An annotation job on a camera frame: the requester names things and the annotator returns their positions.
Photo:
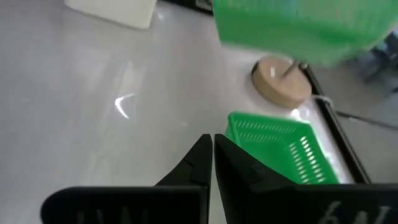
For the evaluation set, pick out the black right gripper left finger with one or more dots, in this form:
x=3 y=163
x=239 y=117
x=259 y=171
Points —
x=124 y=205

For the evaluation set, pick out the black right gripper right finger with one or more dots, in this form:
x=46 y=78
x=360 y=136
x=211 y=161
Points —
x=280 y=205

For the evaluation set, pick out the green slotted plastic basket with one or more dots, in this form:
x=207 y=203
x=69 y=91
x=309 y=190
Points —
x=273 y=146
x=295 y=28

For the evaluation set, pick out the white lamp with wooden base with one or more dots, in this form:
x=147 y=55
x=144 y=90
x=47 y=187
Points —
x=280 y=87

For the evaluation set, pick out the white plastic basket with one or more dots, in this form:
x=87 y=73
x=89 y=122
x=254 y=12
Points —
x=115 y=11

